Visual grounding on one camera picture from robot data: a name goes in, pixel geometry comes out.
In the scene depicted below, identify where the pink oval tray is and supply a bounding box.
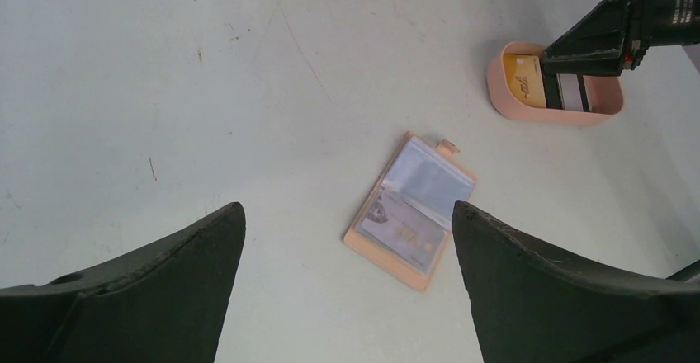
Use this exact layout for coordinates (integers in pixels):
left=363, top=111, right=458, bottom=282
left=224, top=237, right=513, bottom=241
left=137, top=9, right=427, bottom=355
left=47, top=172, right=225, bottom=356
left=486, top=41, right=625, bottom=126

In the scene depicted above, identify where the gold credit card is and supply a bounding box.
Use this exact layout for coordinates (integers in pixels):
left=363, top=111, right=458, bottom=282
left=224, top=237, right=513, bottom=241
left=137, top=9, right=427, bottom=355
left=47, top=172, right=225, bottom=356
left=503, top=54, right=547, bottom=109

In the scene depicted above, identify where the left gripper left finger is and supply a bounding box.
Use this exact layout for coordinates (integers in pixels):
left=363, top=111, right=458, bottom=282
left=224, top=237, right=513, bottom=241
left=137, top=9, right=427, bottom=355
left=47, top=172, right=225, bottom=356
left=1, top=203, right=246, bottom=362

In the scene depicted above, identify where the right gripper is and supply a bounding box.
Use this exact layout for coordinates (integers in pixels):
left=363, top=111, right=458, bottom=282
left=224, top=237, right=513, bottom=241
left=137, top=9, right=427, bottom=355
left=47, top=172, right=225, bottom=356
left=540, top=0, right=657, bottom=77

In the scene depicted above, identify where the grey silver credit card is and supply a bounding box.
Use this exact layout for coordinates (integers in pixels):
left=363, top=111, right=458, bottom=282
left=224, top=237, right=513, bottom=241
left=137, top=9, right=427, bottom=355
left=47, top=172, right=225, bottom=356
left=359, top=188, right=447, bottom=274

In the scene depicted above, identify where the beige leather card holder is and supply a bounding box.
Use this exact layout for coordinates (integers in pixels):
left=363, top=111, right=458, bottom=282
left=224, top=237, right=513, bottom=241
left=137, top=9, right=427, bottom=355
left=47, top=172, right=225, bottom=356
left=343, top=132, right=477, bottom=292

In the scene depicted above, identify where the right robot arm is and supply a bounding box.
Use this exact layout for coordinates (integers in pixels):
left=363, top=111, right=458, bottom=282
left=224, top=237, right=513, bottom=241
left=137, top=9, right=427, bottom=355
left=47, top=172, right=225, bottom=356
left=540, top=0, right=699, bottom=77

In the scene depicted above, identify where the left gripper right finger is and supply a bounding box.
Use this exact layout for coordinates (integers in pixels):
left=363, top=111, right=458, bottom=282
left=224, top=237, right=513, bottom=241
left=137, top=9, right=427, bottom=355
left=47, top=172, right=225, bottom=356
left=452, top=201, right=699, bottom=362

